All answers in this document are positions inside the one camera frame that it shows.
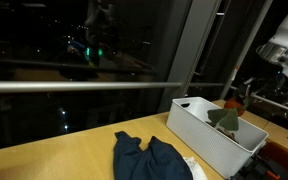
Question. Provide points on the white towel cloth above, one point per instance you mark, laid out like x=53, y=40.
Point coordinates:
x=195, y=170

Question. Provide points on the plush carrot toy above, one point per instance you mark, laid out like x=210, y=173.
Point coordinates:
x=229, y=118

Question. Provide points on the short metal handrail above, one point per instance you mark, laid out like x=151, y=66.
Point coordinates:
x=277, y=104

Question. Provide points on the long metal handrail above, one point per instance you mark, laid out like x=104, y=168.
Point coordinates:
x=84, y=86

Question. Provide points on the thin slanted window bar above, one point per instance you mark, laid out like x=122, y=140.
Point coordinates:
x=247, y=43

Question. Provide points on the dark blue cloth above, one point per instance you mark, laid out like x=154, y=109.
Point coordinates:
x=144, y=163

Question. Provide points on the white plastic basket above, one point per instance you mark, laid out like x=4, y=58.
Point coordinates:
x=204, y=143

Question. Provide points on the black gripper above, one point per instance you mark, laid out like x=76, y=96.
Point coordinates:
x=260, y=78

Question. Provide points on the grey window mullion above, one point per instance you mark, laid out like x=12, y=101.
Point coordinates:
x=190, y=50

